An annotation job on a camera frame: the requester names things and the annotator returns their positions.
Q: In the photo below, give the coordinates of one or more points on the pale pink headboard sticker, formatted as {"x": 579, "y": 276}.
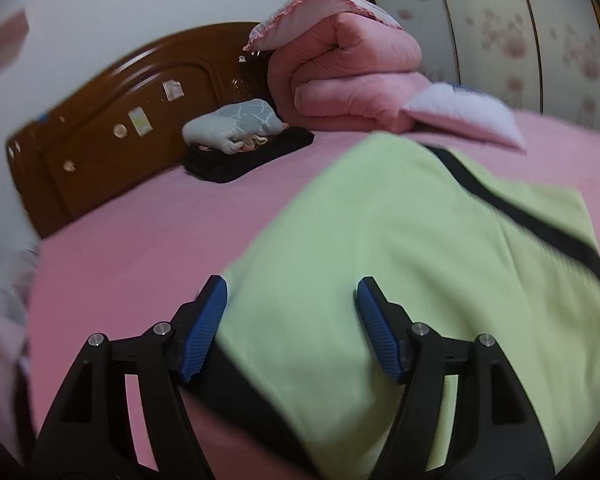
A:
{"x": 172, "y": 89}

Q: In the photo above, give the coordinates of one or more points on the pink wall shelf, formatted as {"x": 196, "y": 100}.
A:
{"x": 2, "y": 45}

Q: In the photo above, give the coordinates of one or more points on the pale green headboard sticker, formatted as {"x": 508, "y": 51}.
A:
{"x": 139, "y": 121}

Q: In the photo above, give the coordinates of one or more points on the brown wooden headboard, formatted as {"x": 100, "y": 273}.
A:
{"x": 105, "y": 160}

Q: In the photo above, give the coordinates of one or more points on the grey patterned cloth bundle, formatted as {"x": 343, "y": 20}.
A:
{"x": 230, "y": 122}

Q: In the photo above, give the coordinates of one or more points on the black cloth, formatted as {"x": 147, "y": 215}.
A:
{"x": 260, "y": 157}

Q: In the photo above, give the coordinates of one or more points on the small white printed pillow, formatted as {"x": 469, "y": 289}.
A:
{"x": 465, "y": 112}

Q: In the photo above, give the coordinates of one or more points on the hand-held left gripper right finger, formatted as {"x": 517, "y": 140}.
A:
{"x": 380, "y": 330}

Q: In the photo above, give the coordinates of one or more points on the folded pink quilt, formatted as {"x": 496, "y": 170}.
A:
{"x": 350, "y": 70}

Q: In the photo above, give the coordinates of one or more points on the green and black hooded jacket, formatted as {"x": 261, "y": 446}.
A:
{"x": 380, "y": 220}

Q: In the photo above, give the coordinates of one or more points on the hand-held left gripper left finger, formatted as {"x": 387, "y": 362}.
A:
{"x": 205, "y": 330}

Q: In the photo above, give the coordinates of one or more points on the floral wardrobe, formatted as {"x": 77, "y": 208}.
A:
{"x": 505, "y": 35}

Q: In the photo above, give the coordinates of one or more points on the pink lace-trimmed pillow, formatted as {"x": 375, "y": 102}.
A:
{"x": 300, "y": 20}

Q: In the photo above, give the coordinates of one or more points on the pink bed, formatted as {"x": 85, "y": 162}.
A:
{"x": 155, "y": 240}

